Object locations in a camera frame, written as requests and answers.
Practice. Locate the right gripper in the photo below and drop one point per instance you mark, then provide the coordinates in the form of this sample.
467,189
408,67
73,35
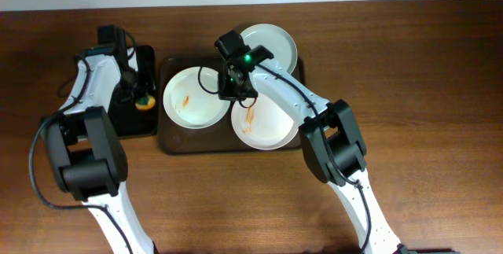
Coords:
237,90

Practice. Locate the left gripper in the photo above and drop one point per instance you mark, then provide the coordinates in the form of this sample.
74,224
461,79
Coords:
131,90

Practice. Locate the green and yellow sponge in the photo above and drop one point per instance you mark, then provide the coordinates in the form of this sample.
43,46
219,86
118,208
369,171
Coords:
145,103

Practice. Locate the white plate small stain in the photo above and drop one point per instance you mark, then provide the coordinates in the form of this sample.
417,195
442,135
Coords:
188,104

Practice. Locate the white plate large stain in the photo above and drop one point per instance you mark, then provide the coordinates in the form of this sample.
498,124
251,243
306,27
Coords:
263,126

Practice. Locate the pale blue plate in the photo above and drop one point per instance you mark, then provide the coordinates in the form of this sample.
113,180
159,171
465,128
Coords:
277,41

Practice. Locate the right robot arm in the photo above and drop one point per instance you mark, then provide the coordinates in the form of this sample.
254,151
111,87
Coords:
332,143

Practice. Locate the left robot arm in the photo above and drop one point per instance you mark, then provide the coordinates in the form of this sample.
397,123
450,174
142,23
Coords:
84,150

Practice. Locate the black rectangular tray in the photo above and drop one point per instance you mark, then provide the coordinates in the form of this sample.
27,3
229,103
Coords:
126,119

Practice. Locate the brown serving tray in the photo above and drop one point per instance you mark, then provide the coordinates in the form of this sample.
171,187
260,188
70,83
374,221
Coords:
218,138

